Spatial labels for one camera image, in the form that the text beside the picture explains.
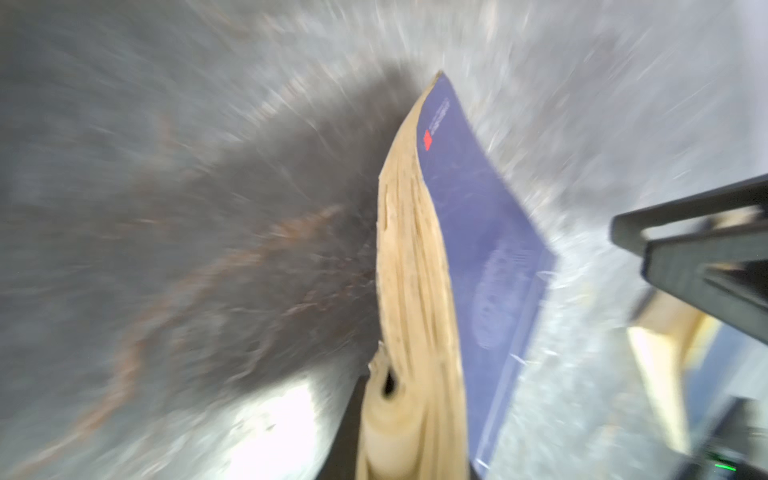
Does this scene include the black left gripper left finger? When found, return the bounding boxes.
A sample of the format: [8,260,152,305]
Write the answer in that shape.
[316,375,369,480]

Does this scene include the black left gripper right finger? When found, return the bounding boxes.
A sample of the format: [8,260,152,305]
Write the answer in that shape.
[610,175,767,343]

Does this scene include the navy book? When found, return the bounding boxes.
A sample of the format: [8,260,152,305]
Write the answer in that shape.
[355,73,555,479]

